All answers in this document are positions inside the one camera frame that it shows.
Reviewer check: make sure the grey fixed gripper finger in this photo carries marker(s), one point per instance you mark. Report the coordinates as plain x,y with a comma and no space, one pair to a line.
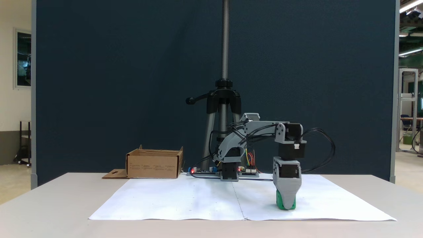
289,195

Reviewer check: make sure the green dice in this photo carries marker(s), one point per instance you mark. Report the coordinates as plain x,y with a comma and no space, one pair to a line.
280,202

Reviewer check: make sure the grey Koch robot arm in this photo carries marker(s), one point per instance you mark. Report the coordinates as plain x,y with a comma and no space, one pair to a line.
231,145

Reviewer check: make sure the green bin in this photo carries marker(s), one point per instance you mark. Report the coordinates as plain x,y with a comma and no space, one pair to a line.
407,138

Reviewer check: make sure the white paper sheet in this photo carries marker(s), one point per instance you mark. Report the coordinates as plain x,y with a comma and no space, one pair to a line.
330,198
172,198

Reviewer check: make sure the circuit board with blue parts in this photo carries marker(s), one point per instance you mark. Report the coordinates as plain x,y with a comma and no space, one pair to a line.
201,172

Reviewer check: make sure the brown cardboard box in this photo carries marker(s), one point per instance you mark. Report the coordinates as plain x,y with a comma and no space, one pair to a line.
152,167

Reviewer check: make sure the black and grey tripod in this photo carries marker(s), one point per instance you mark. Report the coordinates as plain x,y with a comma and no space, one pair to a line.
225,49

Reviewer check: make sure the ceiling light strip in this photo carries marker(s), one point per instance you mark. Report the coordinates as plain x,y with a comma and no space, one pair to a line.
409,52
411,5

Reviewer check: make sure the dark blue partition panel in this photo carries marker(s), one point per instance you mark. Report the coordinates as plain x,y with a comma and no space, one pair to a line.
115,82

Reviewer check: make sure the black wheeled cart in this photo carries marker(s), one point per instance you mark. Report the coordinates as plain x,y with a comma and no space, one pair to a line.
24,145

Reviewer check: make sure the aluminium frame rack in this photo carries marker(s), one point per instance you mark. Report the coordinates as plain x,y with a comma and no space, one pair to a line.
400,109

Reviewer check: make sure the framed wall window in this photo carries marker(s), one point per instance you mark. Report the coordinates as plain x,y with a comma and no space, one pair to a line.
23,59

